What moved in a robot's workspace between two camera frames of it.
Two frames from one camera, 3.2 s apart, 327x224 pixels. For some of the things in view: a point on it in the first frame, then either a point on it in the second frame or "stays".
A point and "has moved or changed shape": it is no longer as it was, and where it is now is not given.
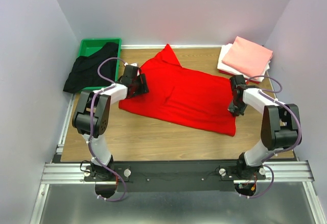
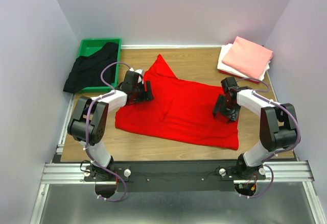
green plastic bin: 89,46 stays
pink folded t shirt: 248,56 stays
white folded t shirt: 223,66 stays
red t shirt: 181,93 has moved or changed shape
